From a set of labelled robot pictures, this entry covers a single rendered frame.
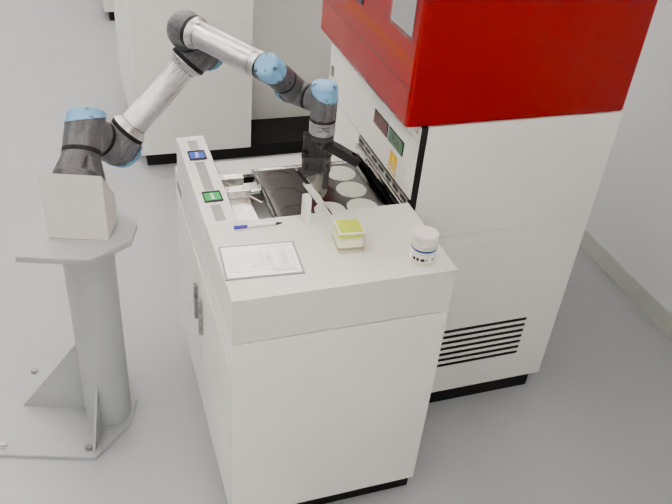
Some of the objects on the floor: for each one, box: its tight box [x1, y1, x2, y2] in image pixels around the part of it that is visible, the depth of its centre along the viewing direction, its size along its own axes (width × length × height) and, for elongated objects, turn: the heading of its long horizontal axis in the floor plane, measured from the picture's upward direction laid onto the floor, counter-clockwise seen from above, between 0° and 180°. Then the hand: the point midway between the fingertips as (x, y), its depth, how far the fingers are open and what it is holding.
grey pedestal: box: [0, 206, 138, 460], centre depth 257 cm, size 51×44×82 cm
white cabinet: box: [175, 168, 449, 504], centre depth 266 cm, size 64×96×82 cm, turn 12°
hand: (324, 193), depth 229 cm, fingers closed
